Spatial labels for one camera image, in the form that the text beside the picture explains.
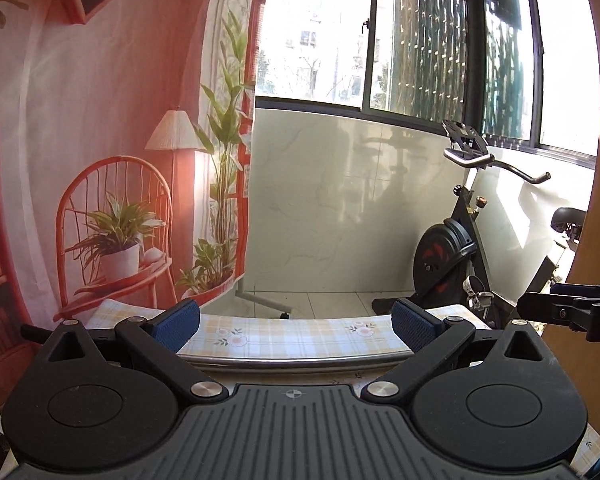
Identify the long steel telescopic pole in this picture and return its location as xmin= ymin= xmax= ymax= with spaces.
xmin=19 ymin=323 xmax=491 ymax=375

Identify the plaid floral tablecloth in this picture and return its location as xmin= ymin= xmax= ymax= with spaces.
xmin=86 ymin=298 xmax=600 ymax=476

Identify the black exercise bike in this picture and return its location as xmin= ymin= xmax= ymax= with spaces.
xmin=370 ymin=119 xmax=589 ymax=334

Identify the printed red backdrop curtain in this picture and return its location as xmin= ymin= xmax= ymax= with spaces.
xmin=0 ymin=0 xmax=256 ymax=408

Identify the dark window frame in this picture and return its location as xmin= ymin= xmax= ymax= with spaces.
xmin=256 ymin=0 xmax=600 ymax=166

